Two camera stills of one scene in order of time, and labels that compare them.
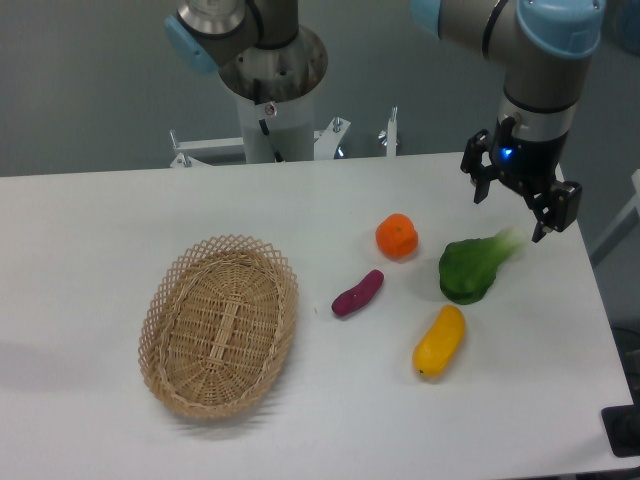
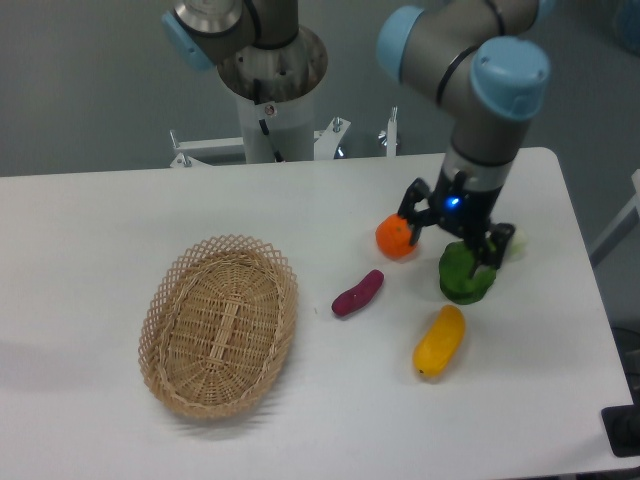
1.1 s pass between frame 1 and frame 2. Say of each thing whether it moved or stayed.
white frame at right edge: stayed
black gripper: moved
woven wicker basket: stayed
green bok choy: stayed
